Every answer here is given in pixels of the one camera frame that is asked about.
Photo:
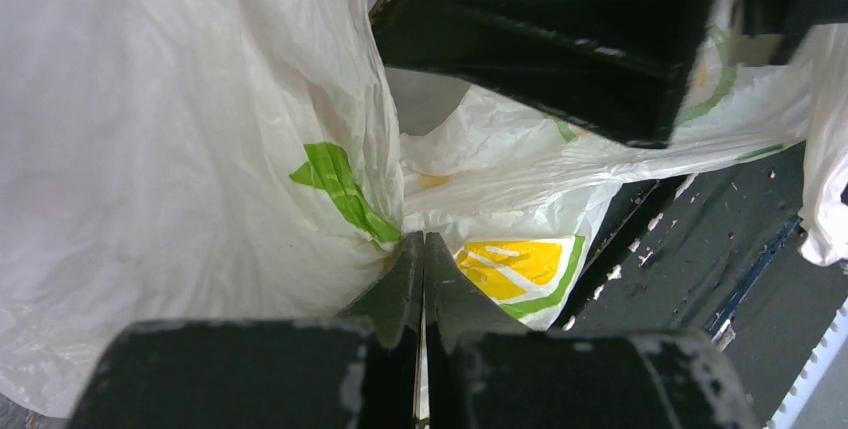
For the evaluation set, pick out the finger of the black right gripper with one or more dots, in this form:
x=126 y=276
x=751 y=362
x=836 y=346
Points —
x=618 y=68

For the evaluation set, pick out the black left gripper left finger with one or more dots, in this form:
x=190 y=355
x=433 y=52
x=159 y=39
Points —
x=356 y=369

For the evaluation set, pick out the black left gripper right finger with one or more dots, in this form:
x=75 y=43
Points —
x=488 y=370

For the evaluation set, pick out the white plastic bag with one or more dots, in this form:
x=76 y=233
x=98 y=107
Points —
x=171 y=159

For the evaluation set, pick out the fake citrus slice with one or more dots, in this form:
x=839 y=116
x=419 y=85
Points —
x=530 y=279

